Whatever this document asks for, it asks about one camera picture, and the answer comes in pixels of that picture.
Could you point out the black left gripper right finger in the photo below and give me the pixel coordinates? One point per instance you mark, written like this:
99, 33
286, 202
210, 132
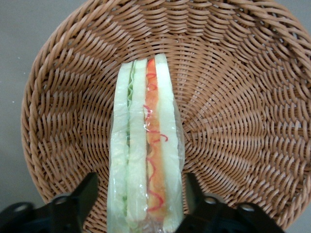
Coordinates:
218, 218

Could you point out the large round wicker basket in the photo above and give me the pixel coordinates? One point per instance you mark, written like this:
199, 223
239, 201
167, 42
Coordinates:
230, 109

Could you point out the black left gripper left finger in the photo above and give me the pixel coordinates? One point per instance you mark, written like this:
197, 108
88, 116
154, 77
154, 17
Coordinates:
60, 216

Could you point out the plastic sandwich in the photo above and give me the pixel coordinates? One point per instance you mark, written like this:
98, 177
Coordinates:
138, 145

